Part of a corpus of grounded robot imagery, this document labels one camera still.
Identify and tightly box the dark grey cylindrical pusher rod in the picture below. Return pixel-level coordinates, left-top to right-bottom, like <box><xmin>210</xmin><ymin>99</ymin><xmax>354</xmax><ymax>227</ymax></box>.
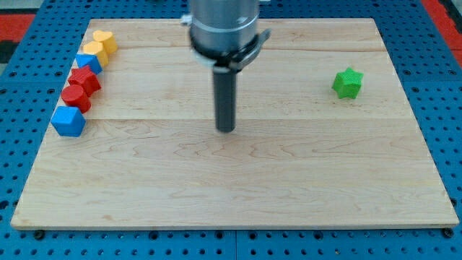
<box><xmin>212</xmin><ymin>66</ymin><xmax>237</xmax><ymax>133</ymax></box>

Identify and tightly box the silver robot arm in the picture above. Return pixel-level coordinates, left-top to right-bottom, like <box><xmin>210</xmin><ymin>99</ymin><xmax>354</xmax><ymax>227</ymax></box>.
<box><xmin>180</xmin><ymin>0</ymin><xmax>271</xmax><ymax>133</ymax></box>

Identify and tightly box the blue cube block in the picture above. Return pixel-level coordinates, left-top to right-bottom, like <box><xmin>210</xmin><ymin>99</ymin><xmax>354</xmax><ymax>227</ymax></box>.
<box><xmin>51</xmin><ymin>106</ymin><xmax>86</xmax><ymax>137</ymax></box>

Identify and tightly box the light wooden board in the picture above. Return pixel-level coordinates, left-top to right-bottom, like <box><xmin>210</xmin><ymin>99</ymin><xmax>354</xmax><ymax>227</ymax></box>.
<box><xmin>11</xmin><ymin>18</ymin><xmax>459</xmax><ymax>230</ymax></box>

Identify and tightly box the green star block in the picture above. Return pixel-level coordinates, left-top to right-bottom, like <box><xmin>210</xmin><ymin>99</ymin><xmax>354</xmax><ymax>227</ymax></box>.
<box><xmin>332</xmin><ymin>67</ymin><xmax>364</xmax><ymax>99</ymax></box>

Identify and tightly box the yellow heart block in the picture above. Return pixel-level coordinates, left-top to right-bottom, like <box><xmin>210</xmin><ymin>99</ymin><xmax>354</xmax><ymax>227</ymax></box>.
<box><xmin>92</xmin><ymin>30</ymin><xmax>118</xmax><ymax>54</ymax></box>

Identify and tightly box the yellow pentagon block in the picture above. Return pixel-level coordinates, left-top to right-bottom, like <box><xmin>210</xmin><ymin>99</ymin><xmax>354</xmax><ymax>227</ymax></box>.
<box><xmin>83</xmin><ymin>41</ymin><xmax>108</xmax><ymax>67</ymax></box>

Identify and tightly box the red star block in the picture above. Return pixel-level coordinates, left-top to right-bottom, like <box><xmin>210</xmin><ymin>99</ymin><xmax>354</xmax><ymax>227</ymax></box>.
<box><xmin>68</xmin><ymin>65</ymin><xmax>101</xmax><ymax>97</ymax></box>

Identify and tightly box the blue triangle block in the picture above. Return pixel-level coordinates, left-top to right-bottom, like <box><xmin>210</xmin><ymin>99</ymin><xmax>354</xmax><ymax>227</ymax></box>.
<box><xmin>75</xmin><ymin>53</ymin><xmax>103</xmax><ymax>74</ymax></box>

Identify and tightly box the red cylinder block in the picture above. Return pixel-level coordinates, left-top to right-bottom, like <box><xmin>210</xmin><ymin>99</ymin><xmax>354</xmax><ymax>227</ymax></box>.
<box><xmin>61</xmin><ymin>84</ymin><xmax>91</xmax><ymax>113</ymax></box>

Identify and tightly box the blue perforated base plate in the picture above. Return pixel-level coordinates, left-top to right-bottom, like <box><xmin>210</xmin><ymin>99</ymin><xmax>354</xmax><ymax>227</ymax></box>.
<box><xmin>1</xmin><ymin>1</ymin><xmax>461</xmax><ymax>259</ymax></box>

